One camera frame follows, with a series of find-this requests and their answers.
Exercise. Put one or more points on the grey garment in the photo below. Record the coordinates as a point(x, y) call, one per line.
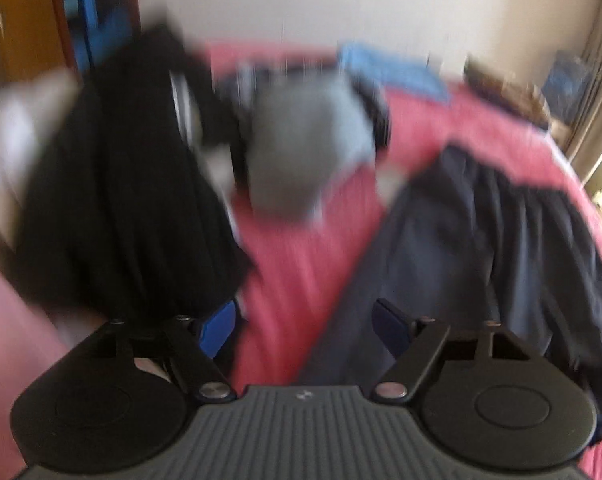
point(301, 150)

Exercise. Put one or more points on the white cloth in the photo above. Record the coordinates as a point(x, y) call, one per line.
point(16, 135)

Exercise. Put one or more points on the blue cloth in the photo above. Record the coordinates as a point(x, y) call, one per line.
point(391, 72)

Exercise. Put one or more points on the pink printed blanket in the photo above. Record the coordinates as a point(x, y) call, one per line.
point(306, 270)

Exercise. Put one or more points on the black garment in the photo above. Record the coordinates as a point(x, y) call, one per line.
point(121, 200)

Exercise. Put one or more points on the brown bundle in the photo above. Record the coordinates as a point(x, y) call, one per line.
point(511, 92)

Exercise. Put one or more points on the beige curtain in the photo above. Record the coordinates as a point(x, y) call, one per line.
point(601, 110)

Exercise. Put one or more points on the blue bag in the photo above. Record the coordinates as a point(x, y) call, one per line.
point(567, 85)

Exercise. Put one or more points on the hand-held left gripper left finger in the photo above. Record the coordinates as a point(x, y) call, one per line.
point(219, 329)

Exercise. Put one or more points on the blue object behind door frame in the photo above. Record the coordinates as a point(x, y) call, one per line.
point(103, 25)

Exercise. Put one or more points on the wooden door frame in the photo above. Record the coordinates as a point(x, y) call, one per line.
point(26, 20)

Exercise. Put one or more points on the dark navy garment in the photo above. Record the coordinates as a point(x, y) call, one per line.
point(456, 240)

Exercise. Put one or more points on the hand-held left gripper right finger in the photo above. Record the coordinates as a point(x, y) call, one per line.
point(388, 323)

